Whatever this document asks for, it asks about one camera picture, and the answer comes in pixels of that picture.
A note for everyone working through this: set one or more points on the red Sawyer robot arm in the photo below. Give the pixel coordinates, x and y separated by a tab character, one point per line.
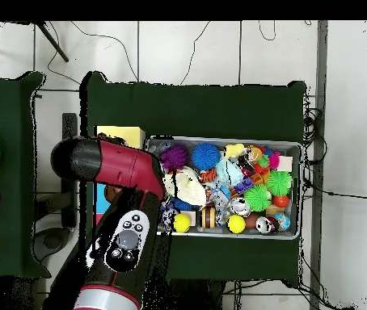
118	164

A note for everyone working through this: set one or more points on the wooden box with three holes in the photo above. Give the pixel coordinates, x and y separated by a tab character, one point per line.
135	134

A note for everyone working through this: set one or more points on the clear mesh bin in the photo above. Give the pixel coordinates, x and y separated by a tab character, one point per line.
235	235

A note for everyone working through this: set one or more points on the purple spiky toy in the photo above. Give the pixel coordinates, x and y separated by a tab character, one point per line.
174	157

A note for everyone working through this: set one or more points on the cream waffle cloth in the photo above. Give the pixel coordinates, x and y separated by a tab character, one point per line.
190	187

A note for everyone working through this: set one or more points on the blue spiky ball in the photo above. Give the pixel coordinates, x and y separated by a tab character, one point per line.
206	156

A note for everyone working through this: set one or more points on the smooth yellow ball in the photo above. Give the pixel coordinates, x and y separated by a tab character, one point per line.
182	222

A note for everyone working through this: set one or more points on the brown striped wooden burger toy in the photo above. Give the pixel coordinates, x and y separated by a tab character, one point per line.
208	217

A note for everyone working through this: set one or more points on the dark green tablecloth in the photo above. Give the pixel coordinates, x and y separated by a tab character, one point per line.
203	109

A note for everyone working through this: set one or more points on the silver drink can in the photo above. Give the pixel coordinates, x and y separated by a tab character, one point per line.
240	206

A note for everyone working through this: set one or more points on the yellow tennis-seam ball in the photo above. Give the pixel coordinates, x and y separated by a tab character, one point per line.
236	223

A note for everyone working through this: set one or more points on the green spiky ball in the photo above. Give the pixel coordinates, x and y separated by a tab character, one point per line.
257	197
279	182

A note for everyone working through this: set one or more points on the red drink can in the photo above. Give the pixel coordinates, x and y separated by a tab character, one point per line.
266	225

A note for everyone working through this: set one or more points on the dark grey rounded floor object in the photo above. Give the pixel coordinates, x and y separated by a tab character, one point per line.
52	240

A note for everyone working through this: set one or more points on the long black tripod leg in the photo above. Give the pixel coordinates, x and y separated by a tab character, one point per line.
52	42

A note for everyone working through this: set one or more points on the dark green side-table cloth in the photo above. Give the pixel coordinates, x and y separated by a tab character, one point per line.
9	106

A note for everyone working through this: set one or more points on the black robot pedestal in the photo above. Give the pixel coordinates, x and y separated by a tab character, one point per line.
199	297

